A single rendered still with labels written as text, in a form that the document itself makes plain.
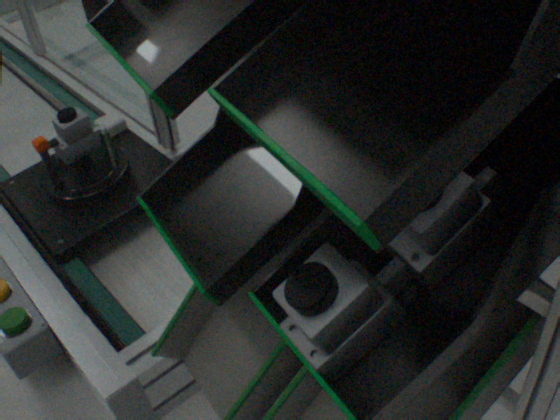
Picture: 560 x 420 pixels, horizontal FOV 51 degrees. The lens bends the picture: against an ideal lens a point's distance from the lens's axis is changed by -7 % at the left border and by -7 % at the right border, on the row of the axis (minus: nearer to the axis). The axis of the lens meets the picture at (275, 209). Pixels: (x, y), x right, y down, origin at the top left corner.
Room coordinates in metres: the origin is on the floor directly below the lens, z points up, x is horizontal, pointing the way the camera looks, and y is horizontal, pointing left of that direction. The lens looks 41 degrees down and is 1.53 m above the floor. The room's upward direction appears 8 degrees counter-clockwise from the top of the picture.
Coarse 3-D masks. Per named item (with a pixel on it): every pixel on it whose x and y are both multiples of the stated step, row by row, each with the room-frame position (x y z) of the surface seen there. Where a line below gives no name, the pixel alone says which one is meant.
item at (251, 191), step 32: (224, 128) 0.44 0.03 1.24; (192, 160) 0.43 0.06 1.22; (224, 160) 0.42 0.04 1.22; (256, 160) 0.41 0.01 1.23; (160, 192) 0.41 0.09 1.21; (192, 192) 0.41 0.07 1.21; (224, 192) 0.39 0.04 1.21; (256, 192) 0.37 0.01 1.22; (288, 192) 0.36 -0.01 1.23; (160, 224) 0.37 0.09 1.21; (192, 224) 0.37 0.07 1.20; (224, 224) 0.36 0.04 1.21; (256, 224) 0.35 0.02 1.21; (288, 224) 0.32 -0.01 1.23; (192, 256) 0.34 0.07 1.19; (224, 256) 0.33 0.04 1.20; (256, 256) 0.31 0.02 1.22; (224, 288) 0.30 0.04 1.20
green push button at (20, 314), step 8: (8, 312) 0.51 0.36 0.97; (16, 312) 0.51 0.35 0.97; (24, 312) 0.51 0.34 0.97; (0, 320) 0.50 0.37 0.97; (8, 320) 0.50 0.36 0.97; (16, 320) 0.50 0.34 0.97; (24, 320) 0.50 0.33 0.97; (0, 328) 0.49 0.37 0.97; (8, 328) 0.48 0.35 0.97; (16, 328) 0.48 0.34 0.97; (24, 328) 0.49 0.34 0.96
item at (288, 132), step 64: (320, 0) 0.31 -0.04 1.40; (384, 0) 0.31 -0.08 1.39; (448, 0) 0.29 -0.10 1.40; (512, 0) 0.27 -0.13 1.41; (256, 64) 0.29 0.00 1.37; (320, 64) 0.29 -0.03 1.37; (384, 64) 0.27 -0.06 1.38; (448, 64) 0.25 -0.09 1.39; (512, 64) 0.21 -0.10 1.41; (256, 128) 0.24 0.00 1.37; (320, 128) 0.25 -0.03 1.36; (384, 128) 0.23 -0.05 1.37; (448, 128) 0.21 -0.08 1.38; (320, 192) 0.19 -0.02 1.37; (384, 192) 0.18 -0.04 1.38
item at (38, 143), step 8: (40, 136) 0.75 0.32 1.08; (32, 144) 0.74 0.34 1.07; (40, 144) 0.73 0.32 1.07; (48, 144) 0.74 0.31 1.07; (56, 144) 0.75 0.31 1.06; (40, 152) 0.73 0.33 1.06; (48, 152) 0.74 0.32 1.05; (48, 160) 0.74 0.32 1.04; (48, 168) 0.74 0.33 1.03; (48, 176) 0.74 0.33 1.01; (56, 176) 0.74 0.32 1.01
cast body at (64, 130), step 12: (72, 108) 0.78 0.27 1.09; (60, 120) 0.76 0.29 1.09; (72, 120) 0.76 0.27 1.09; (84, 120) 0.77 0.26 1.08; (60, 132) 0.76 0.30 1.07; (72, 132) 0.75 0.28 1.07; (84, 132) 0.76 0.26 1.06; (96, 132) 0.77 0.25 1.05; (60, 144) 0.75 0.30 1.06; (72, 144) 0.75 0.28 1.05; (84, 144) 0.76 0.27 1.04; (96, 144) 0.77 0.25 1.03; (60, 156) 0.75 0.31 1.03; (72, 156) 0.75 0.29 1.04
